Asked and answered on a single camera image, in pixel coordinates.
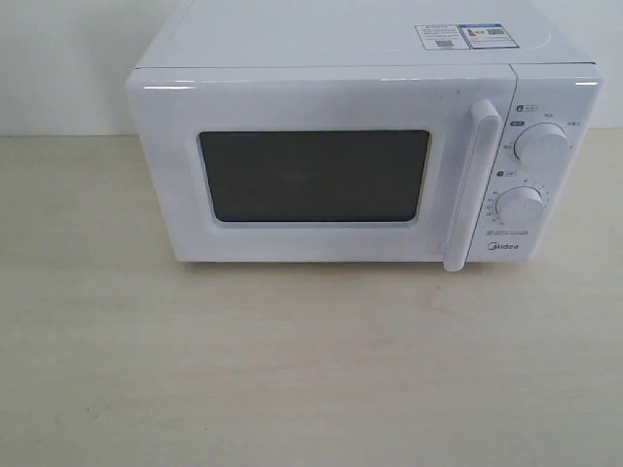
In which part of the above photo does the white upper power knob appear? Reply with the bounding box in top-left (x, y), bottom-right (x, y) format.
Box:
top-left (514, 123), bottom-right (569, 168)

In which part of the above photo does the white lower timer knob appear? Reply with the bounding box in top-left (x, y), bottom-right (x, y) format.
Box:
top-left (495, 186), bottom-right (544, 227)

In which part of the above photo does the white microwave door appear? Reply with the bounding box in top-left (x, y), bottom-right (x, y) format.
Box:
top-left (127, 65), bottom-right (517, 271)

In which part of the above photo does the warning label sticker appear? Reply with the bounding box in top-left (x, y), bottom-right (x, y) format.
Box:
top-left (415, 23), bottom-right (520, 51)

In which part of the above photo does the white Midea microwave oven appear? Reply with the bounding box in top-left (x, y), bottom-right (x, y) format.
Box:
top-left (131, 1), bottom-right (603, 266)

